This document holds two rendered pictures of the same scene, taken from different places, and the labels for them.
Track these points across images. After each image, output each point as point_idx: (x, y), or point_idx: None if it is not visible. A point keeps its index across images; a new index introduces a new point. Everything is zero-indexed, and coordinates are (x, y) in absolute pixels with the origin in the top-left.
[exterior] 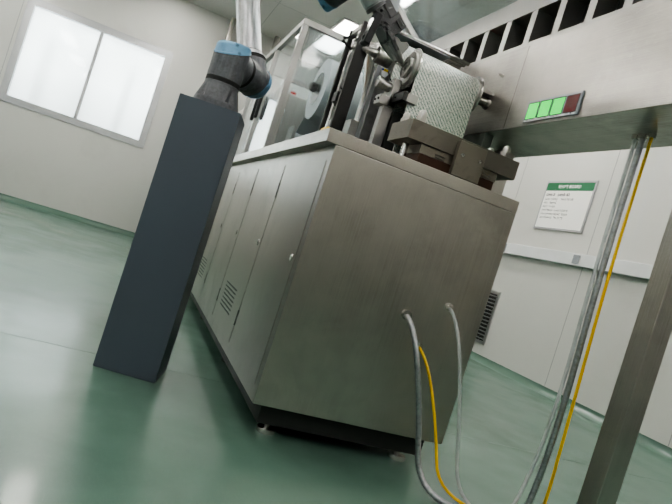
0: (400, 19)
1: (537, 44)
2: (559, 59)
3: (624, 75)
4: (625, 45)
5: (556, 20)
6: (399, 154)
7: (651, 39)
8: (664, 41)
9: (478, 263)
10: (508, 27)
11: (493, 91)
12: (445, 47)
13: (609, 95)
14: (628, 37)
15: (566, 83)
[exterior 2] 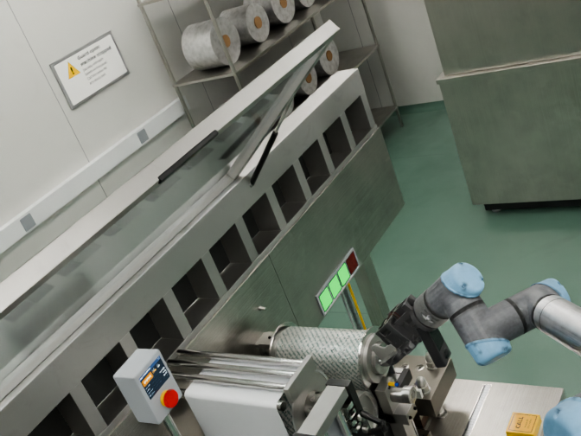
0: (393, 310)
1: (277, 247)
2: (313, 243)
3: (367, 217)
4: (354, 199)
5: (277, 214)
6: (481, 381)
7: (366, 186)
8: (373, 182)
9: None
10: (209, 260)
11: (260, 332)
12: (61, 394)
13: (367, 236)
14: (352, 192)
15: (334, 254)
